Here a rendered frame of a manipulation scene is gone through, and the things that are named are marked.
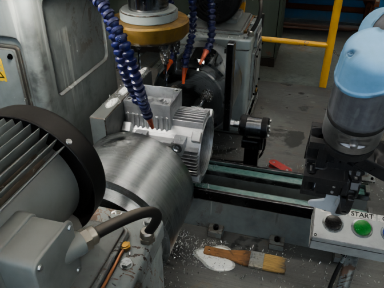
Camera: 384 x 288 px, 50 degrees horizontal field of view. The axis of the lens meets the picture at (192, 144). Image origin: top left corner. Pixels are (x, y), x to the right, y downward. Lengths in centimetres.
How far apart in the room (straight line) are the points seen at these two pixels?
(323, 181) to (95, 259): 34
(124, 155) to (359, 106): 44
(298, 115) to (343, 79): 123
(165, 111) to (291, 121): 78
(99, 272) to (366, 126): 37
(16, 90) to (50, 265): 63
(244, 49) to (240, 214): 57
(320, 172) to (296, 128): 100
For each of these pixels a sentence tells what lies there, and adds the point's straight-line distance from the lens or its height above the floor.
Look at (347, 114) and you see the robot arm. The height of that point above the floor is 136.
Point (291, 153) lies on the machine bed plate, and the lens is 147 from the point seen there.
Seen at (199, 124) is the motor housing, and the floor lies 110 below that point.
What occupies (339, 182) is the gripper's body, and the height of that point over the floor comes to 123.
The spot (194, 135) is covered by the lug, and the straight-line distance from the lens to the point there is 98.
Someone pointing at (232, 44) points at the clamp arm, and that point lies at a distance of 107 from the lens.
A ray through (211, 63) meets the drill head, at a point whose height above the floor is 115.
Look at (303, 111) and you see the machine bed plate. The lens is 175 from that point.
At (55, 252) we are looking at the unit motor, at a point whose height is 130.
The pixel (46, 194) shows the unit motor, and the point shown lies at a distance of 48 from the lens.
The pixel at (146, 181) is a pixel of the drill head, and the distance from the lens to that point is 74.
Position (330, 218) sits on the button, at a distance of 80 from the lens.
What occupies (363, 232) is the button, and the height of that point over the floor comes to 107.
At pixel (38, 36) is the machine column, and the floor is 133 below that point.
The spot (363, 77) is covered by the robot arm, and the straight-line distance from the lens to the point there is 47.
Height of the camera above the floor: 159
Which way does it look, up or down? 32 degrees down
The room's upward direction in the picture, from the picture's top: straight up
